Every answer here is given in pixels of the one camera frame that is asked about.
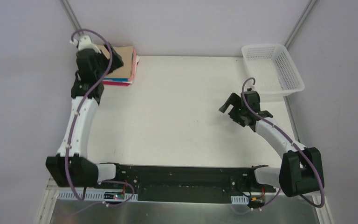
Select beige t shirt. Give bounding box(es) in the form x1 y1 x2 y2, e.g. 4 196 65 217
104 45 138 82

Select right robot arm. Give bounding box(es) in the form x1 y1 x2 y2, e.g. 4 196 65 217
219 89 325 197

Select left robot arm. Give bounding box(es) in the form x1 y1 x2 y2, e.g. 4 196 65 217
46 44 124 187

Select blue folded t shirt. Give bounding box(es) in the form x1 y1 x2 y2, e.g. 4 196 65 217
103 78 131 83

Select pink folded t shirt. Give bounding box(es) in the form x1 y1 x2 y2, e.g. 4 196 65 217
128 49 138 83

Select red folded t shirt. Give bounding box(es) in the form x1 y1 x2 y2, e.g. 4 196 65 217
103 81 131 86

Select white plastic basket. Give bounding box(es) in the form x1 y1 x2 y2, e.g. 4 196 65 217
241 43 305 100

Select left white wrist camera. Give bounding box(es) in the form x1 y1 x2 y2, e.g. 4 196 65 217
70 35 101 53

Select left aluminium frame post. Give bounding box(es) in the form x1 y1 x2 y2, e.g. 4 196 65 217
59 0 82 31

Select aluminium frame post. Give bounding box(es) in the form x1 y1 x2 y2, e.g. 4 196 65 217
284 0 319 50
59 0 82 31

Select right white cable duct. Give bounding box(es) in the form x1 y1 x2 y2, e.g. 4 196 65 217
231 196 249 205

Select white cable duct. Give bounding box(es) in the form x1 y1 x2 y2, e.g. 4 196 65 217
57 190 138 203
231 196 249 205

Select right aluminium frame post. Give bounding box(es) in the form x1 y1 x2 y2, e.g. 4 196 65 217
284 0 319 50

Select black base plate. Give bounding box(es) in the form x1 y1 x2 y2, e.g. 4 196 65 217
98 165 275 203

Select left white cable duct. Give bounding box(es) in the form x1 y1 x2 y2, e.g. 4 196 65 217
57 190 138 203

